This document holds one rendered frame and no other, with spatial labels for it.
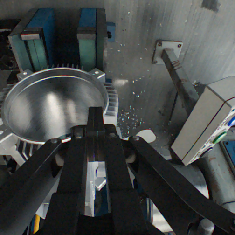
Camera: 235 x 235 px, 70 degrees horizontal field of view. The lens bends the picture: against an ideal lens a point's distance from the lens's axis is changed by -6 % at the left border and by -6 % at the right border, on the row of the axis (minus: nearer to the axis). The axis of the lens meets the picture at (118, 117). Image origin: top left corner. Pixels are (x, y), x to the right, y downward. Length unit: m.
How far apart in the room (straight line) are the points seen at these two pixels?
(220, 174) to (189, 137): 0.36
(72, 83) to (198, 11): 0.33
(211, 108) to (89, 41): 0.22
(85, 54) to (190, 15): 0.27
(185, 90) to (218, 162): 0.38
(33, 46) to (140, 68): 0.29
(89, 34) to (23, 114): 0.18
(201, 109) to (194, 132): 0.05
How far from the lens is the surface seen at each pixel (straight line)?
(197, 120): 0.30
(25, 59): 0.36
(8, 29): 0.42
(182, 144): 0.36
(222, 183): 0.66
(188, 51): 0.53
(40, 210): 0.38
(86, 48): 0.34
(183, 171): 0.63
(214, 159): 0.69
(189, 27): 0.49
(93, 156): 0.16
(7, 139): 0.26
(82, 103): 0.38
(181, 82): 0.39
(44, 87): 0.36
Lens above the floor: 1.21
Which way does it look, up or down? 40 degrees down
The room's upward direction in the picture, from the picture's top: 173 degrees clockwise
